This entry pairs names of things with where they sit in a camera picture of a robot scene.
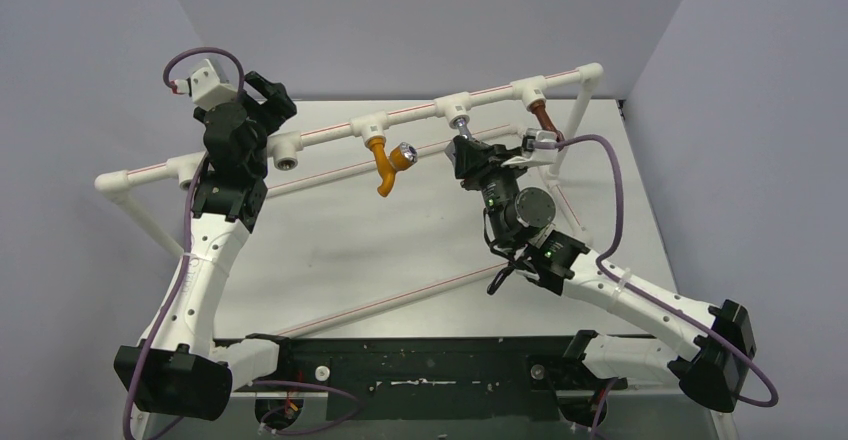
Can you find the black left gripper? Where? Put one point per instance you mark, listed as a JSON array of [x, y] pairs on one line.
[[279, 108]]

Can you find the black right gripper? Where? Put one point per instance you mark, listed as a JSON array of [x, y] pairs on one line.
[[474, 161]]

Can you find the chrome faucet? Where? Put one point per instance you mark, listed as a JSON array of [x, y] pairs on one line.
[[461, 125]]

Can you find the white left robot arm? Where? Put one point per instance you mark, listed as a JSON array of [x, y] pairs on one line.
[[173, 370]]

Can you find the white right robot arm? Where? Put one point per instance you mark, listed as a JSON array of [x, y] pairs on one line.
[[706, 349]]

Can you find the orange faucet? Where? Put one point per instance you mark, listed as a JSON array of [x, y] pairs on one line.
[[389, 164]]

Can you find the brown faucet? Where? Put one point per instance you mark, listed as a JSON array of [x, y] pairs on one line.
[[539, 111]]

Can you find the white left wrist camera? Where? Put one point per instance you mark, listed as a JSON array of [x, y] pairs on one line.
[[207, 85]]

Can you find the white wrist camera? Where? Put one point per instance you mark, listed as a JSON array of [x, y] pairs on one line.
[[207, 85], [539, 145]]

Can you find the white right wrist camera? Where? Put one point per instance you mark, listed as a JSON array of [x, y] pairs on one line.
[[539, 145]]

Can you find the white pipe frame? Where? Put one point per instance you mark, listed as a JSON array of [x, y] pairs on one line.
[[283, 147]]

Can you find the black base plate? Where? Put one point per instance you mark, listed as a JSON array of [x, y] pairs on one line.
[[530, 377]]

